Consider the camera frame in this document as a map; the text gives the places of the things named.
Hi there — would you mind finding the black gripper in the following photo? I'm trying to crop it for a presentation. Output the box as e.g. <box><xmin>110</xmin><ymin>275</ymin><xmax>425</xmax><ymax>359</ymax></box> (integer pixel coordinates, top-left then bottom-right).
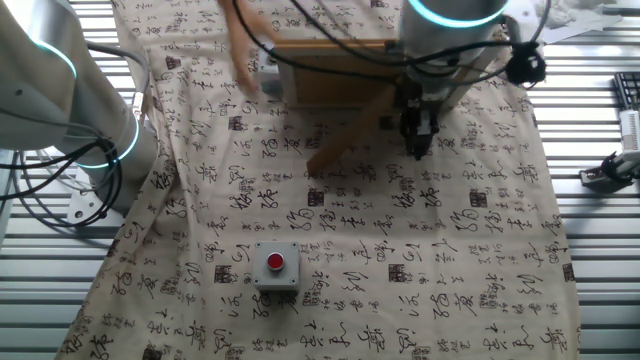
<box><xmin>398</xmin><ymin>92</ymin><xmax>442</xmax><ymax>162</ymax></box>

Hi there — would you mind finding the black keyboard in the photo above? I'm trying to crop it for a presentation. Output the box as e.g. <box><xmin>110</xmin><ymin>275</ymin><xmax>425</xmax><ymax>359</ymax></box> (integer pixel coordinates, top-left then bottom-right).
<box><xmin>613</xmin><ymin>71</ymin><xmax>640</xmax><ymax>110</ymax></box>

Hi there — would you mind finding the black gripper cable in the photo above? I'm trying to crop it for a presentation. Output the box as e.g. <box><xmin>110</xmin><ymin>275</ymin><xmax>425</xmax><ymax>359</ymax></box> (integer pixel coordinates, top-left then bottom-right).
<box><xmin>232</xmin><ymin>0</ymin><xmax>551</xmax><ymax>89</ymax></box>

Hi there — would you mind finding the wooden picture frame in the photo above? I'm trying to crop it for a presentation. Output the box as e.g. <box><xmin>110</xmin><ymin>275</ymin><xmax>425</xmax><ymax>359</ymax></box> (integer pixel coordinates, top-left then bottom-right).
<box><xmin>272</xmin><ymin>38</ymin><xmax>501</xmax><ymax>177</ymax></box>

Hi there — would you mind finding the grey box with green button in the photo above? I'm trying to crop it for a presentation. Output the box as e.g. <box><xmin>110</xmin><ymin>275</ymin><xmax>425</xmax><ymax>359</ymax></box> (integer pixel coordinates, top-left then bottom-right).
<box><xmin>257</xmin><ymin>42</ymin><xmax>284</xmax><ymax>96</ymax></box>

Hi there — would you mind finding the grey box with red button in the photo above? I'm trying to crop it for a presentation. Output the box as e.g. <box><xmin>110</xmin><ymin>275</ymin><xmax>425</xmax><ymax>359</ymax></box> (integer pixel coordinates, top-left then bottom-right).
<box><xmin>252</xmin><ymin>241</ymin><xmax>302</xmax><ymax>293</ymax></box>

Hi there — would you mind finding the beige calligraphy print cloth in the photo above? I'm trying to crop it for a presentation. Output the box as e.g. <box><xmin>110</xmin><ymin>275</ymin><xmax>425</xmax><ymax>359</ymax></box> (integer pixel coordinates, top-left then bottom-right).
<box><xmin>54</xmin><ymin>0</ymin><xmax>584</xmax><ymax>360</ymax></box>

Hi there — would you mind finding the blurred person hand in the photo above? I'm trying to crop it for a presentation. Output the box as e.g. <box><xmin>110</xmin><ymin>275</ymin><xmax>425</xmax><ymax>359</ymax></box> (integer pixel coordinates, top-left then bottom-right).
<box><xmin>218</xmin><ymin>0</ymin><xmax>281</xmax><ymax>96</ymax></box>

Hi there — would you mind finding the white crumpled paper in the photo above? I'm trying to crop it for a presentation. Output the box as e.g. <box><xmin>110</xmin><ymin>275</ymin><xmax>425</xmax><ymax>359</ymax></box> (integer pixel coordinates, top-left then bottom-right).
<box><xmin>537</xmin><ymin>0</ymin><xmax>624</xmax><ymax>45</ymax></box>

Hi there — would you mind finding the silver ribbed camera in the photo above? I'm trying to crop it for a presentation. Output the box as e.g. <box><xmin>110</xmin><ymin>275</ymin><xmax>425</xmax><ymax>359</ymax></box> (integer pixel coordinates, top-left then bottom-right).
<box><xmin>618</xmin><ymin>108</ymin><xmax>640</xmax><ymax>152</ymax></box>

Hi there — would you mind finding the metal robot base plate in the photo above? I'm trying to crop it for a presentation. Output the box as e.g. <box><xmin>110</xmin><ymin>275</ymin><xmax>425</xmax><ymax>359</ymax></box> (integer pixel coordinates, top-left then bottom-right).
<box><xmin>66</xmin><ymin>167</ymin><xmax>126</xmax><ymax>226</ymax></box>

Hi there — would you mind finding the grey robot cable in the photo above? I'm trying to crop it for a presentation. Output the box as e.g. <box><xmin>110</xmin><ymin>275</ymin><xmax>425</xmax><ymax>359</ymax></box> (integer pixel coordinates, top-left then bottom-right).
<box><xmin>84</xmin><ymin>42</ymin><xmax>151</xmax><ymax>119</ymax></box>

